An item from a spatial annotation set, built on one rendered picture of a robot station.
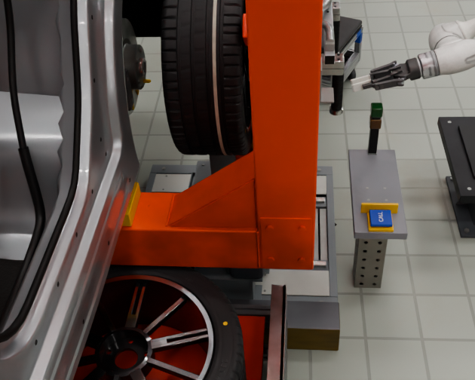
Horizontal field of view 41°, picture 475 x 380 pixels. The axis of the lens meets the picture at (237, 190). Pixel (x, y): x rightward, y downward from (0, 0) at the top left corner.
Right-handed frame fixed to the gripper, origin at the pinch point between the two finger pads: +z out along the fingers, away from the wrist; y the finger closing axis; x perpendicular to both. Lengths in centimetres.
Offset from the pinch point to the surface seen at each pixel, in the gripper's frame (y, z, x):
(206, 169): -13, 70, 30
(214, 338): 90, 55, 6
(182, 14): 22, 45, -55
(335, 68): 24.9, 6.6, -25.1
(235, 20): 25, 30, -49
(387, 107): -82, -11, 76
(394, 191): 29.4, -2.2, 26.8
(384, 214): 43.4, 3.1, 22.3
